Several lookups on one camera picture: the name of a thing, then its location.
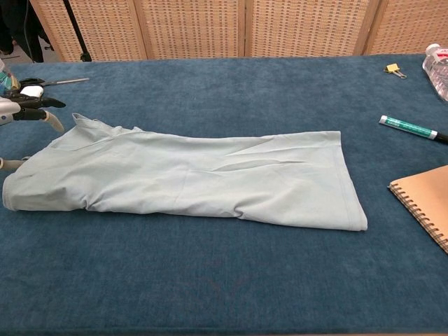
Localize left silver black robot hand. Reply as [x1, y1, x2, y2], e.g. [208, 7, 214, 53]
[0, 89, 67, 172]

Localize light green t-shirt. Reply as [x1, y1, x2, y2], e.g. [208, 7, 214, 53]
[1, 112, 368, 232]

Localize white earbuds case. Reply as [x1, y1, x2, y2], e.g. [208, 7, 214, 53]
[19, 85, 45, 99]

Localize clear plastic jar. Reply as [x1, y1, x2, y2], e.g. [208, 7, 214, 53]
[0, 57, 20, 97]

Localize black tripod stand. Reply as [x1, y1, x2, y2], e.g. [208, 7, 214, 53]
[62, 0, 92, 63]

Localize wicker folding screen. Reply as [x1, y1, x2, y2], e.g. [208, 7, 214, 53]
[29, 0, 448, 63]

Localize blue fabric table cover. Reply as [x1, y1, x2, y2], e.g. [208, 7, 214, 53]
[0, 52, 448, 336]

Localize yellow binder clip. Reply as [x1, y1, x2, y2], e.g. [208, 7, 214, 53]
[384, 63, 408, 80]

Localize green white marker pen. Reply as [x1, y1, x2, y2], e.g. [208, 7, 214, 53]
[379, 114, 448, 144]

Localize clear plastic water bottle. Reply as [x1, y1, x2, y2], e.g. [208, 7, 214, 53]
[421, 43, 448, 102]

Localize brown spiral notebook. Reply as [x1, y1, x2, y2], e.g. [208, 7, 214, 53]
[387, 164, 448, 255]

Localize black handled scissors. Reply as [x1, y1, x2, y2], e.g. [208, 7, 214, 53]
[19, 77, 90, 88]

